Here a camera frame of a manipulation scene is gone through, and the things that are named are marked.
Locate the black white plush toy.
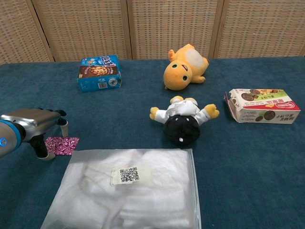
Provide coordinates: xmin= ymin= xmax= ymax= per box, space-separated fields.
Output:
xmin=149 ymin=95 xmax=220 ymax=147

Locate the blue chocolate cookie box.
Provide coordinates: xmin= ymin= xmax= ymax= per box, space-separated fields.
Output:
xmin=76 ymin=54 xmax=122 ymax=93

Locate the blue felt table cover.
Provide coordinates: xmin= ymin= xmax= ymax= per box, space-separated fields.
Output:
xmin=0 ymin=56 xmax=305 ymax=229

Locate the pink patterned card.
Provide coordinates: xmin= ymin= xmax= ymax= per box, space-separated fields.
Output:
xmin=44 ymin=136 xmax=80 ymax=156

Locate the woven rattan folding screen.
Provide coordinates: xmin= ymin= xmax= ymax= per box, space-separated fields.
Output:
xmin=0 ymin=0 xmax=305 ymax=65

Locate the clear bag with white cloth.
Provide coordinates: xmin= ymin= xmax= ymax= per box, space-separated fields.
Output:
xmin=40 ymin=148 xmax=202 ymax=229

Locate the yellow plush animal toy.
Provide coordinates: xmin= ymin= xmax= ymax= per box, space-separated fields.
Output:
xmin=163 ymin=42 xmax=210 ymax=91

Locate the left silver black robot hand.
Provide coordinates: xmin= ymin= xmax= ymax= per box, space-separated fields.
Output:
xmin=0 ymin=107 xmax=69 ymax=160

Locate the white red biscuit box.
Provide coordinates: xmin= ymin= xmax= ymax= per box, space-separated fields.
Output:
xmin=224 ymin=88 xmax=301 ymax=125

